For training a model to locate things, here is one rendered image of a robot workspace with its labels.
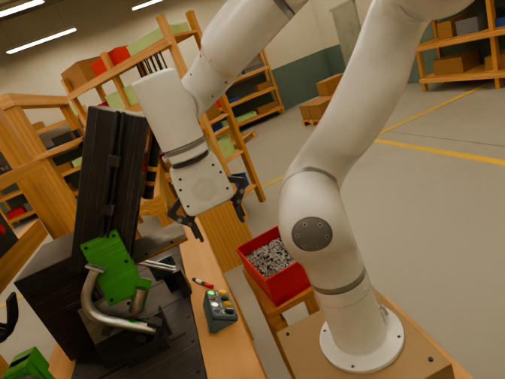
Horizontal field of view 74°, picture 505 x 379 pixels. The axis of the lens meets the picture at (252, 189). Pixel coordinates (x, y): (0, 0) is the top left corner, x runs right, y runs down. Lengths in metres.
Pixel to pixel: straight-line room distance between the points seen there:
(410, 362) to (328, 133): 0.49
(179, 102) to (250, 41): 0.16
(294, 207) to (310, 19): 10.79
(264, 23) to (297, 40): 10.44
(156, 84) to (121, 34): 9.64
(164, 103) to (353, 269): 0.46
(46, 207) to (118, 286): 0.87
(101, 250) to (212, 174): 0.59
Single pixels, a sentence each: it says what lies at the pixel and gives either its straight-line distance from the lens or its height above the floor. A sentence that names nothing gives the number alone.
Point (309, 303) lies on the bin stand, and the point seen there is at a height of 0.51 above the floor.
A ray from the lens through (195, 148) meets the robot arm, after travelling 0.61.
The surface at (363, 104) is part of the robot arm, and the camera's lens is 0.56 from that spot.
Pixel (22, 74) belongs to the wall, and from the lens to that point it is 10.60.
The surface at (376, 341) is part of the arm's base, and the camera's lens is 0.82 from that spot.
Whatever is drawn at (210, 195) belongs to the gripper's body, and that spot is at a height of 1.38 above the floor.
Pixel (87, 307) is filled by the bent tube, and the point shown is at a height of 1.11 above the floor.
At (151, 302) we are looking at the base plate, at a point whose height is 0.90.
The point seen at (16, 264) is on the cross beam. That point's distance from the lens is 1.61.
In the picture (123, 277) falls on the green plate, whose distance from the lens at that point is 1.14.
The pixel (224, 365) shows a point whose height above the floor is 0.90.
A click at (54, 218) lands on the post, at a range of 1.93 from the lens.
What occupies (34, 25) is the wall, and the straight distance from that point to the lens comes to 10.62.
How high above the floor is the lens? 1.57
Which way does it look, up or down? 19 degrees down
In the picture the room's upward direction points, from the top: 22 degrees counter-clockwise
